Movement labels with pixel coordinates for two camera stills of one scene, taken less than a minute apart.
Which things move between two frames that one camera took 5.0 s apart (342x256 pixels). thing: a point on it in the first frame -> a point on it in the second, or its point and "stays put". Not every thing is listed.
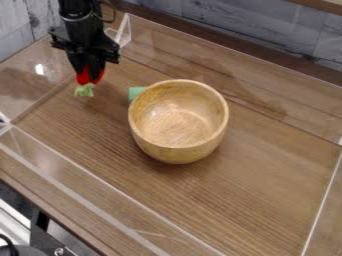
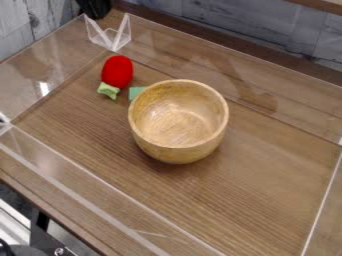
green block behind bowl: (134, 92) stays put
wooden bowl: (178, 120) stays put
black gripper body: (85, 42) -> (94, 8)
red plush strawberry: (86, 84) -> (117, 75)
